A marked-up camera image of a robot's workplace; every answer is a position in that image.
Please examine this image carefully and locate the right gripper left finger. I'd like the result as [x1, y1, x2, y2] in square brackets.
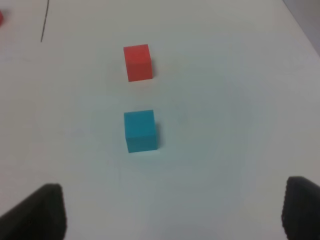
[0, 183, 67, 240]

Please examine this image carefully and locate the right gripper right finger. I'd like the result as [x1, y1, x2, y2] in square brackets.
[281, 176, 320, 240]

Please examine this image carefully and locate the blue cube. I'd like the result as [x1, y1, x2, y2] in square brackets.
[123, 110, 158, 153]

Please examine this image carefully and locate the red template cube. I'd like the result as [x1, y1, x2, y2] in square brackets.
[0, 10, 4, 25]

